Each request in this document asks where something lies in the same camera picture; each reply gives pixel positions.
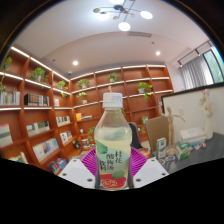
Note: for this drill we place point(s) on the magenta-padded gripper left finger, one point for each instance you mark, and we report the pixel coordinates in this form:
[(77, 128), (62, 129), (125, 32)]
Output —
[(76, 171)]

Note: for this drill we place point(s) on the white vase with flowers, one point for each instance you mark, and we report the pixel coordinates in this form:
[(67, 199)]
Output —
[(209, 128)]

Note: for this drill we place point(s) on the branched ceiling lamp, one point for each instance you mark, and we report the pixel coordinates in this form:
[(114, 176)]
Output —
[(121, 11)]

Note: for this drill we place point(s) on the green and white box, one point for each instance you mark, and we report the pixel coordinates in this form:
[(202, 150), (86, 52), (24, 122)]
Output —
[(183, 151)]

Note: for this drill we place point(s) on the white wall socket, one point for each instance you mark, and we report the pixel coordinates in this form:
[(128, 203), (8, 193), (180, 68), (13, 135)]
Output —
[(181, 111)]

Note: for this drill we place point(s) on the round recessed ceiling light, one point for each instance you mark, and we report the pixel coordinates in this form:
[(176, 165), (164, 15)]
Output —
[(157, 53), (75, 62)]

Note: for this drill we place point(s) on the window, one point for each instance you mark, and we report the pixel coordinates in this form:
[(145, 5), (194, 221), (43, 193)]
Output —
[(215, 65)]

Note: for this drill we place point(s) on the grey curtain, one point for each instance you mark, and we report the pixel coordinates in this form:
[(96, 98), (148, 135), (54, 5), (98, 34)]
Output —
[(196, 71)]

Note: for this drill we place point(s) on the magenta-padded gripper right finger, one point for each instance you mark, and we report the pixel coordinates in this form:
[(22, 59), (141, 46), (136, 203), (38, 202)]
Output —
[(150, 170)]

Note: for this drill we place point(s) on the wooden artist mannequin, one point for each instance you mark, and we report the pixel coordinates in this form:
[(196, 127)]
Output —
[(171, 130)]

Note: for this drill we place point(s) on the green and white carton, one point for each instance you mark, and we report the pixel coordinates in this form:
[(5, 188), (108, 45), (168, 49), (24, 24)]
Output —
[(161, 148)]

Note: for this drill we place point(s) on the brown wooden shelf unit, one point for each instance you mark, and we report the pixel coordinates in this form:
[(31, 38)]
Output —
[(100, 90)]

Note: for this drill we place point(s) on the white tissue pack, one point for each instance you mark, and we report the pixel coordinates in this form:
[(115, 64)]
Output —
[(193, 135)]

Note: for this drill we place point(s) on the black ceiling track rail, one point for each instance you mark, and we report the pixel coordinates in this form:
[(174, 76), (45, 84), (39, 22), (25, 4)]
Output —
[(195, 51)]

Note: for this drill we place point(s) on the dark office chair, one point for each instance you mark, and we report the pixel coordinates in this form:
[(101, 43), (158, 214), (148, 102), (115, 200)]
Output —
[(135, 135)]

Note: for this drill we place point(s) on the clear yellow drink bottle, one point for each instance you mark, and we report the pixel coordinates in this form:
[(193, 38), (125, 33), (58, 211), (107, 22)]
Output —
[(113, 140)]

